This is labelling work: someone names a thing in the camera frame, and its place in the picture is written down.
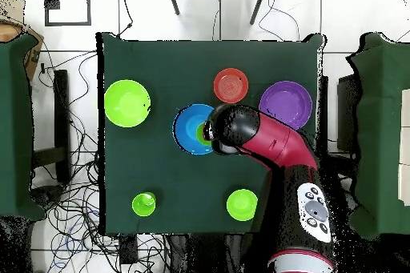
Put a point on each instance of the grey stand base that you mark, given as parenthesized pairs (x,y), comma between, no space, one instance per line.
(46,194)

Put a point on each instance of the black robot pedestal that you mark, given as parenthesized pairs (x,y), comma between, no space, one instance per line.
(205,253)

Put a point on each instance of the large blue bowl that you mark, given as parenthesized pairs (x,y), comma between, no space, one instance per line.
(185,129)

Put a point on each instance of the black tripod leg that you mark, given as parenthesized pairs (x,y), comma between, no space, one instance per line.
(173,0)
(258,5)

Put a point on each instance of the small light green bowl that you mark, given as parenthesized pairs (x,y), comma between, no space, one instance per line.
(241,205)

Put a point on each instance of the green cloth side table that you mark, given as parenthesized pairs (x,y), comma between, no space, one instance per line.
(14,125)
(381,141)

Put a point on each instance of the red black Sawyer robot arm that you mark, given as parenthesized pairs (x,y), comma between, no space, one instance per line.
(288,151)

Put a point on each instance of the black floor stand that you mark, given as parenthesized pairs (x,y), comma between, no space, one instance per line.
(62,109)

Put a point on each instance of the large green bowl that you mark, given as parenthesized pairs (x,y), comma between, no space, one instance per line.
(127,103)

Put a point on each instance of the brown cardboard box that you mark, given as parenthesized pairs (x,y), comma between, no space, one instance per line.
(32,52)

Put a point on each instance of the dark green tablecloth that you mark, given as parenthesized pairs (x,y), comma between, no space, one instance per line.
(160,173)

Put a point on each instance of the green stepped cup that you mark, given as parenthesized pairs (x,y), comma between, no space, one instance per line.
(143,204)

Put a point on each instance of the purple bowl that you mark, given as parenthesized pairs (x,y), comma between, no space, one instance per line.
(288,100)

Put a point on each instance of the black box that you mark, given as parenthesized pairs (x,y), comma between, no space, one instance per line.
(347,109)

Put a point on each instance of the orange bowl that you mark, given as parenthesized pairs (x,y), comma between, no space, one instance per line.
(230,85)

